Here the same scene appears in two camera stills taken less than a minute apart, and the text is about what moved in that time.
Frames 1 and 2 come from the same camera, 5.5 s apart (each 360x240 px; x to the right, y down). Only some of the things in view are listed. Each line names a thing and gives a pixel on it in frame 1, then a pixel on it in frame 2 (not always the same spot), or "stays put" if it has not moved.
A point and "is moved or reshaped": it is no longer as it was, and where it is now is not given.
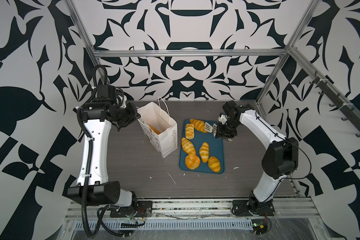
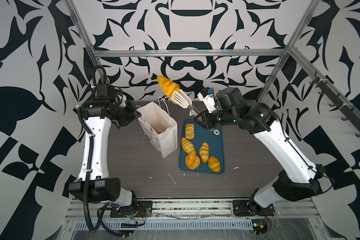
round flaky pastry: (192, 161) stays put
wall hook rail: (342, 105) stays put
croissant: (199, 125) -> (167, 86)
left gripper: (132, 115) stays put
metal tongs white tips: (208, 128) is moved or reshaped
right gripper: (220, 132) -> (206, 118)
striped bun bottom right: (214, 164) stays put
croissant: (204, 152) stays put
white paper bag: (160, 130) stays put
